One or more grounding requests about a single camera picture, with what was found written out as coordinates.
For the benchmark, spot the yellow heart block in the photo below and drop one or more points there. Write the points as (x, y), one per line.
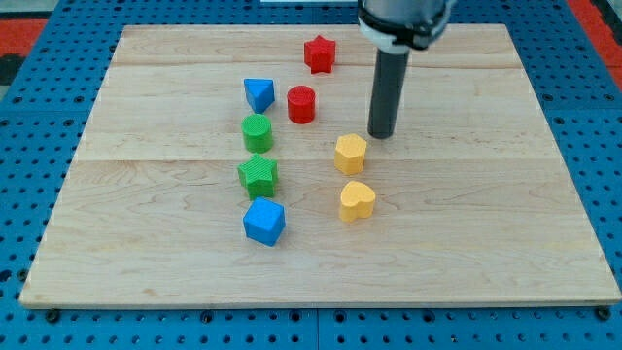
(357, 201)

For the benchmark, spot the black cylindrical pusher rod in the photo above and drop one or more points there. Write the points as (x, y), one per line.
(389, 73)

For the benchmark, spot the green star block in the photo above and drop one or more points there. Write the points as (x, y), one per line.
(259, 176)

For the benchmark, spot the blue cube block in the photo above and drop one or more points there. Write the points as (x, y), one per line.
(264, 221)

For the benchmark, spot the light wooden board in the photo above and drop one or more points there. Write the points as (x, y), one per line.
(474, 202)

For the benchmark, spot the red star block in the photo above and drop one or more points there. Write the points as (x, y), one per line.
(319, 54)

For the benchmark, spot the red cylinder block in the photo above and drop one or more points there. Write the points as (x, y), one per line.
(301, 104)

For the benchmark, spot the yellow hexagon block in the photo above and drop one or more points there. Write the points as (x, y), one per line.
(349, 154)

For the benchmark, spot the green cylinder block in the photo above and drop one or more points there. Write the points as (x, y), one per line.
(257, 133)

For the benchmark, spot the blue triangle block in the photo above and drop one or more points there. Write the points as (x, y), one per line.
(259, 94)

